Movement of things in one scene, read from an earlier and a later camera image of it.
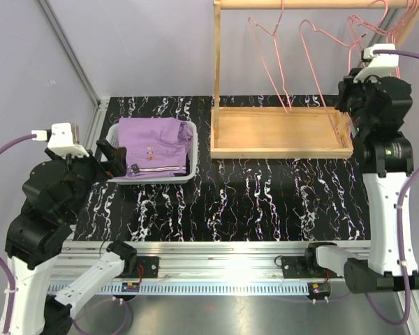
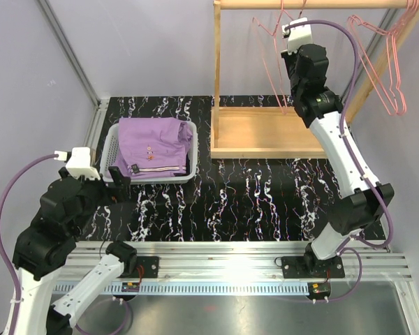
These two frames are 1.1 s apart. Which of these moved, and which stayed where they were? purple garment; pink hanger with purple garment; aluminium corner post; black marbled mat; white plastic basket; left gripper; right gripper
Moved: pink hanger with purple garment; left gripper; right gripper
Stayed: purple garment; aluminium corner post; white plastic basket; black marbled mat
